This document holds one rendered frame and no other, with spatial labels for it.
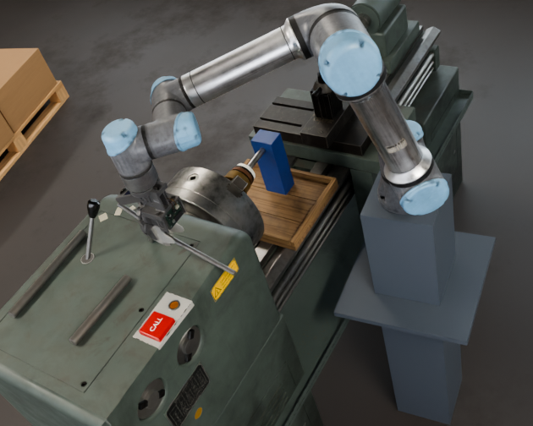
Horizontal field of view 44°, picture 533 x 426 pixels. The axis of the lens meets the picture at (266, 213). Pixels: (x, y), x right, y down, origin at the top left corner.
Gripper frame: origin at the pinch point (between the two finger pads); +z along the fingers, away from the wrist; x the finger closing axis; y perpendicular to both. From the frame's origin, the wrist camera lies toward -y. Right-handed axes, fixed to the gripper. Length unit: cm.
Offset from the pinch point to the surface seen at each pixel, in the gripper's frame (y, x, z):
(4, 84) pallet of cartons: -270, 127, 87
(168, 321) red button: 12.8, -18.0, 3.4
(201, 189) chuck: -7.8, 22.9, 7.0
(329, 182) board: 5, 64, 40
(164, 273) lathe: 2.2, -6.4, 4.6
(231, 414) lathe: 14, -16, 49
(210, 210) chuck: -2.9, 18.8, 9.4
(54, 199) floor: -208, 82, 130
